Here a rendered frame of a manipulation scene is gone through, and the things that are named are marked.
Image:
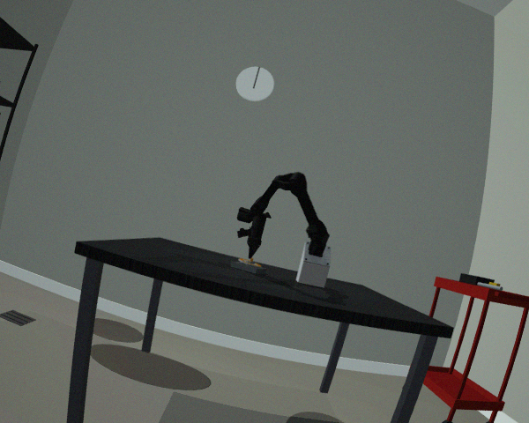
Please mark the orange ring-shaped plate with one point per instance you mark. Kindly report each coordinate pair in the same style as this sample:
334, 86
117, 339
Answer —
252, 264

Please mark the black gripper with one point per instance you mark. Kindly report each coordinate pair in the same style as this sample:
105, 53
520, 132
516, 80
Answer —
254, 241

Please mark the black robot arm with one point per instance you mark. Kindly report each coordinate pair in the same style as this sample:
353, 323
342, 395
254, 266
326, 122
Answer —
297, 184

